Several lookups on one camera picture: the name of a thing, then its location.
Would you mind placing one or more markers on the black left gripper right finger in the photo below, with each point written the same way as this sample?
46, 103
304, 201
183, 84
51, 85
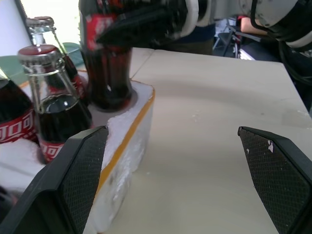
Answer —
280, 175

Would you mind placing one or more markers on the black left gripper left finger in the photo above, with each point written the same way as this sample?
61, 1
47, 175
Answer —
56, 185

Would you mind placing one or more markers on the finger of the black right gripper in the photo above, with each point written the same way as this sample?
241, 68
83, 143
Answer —
141, 29

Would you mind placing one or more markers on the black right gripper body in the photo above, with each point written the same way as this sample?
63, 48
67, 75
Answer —
184, 7

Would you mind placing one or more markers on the cola bottle with red label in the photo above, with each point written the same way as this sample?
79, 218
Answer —
109, 75
12, 104

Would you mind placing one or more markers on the red-capped cola glass bottle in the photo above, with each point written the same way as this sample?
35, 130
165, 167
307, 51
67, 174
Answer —
61, 114

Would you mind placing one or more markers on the white foam crate orange tape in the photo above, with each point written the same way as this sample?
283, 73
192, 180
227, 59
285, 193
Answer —
126, 151

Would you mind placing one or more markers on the silver-capped cola glass bottle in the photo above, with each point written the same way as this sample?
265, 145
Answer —
76, 78

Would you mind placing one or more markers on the black chair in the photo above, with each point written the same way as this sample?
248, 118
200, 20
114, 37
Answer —
225, 40

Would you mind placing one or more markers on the bystander arm with red sleeve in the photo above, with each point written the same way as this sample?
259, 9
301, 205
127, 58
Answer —
248, 24

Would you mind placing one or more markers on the black frame edge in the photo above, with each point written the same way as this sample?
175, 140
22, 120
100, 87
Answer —
24, 14

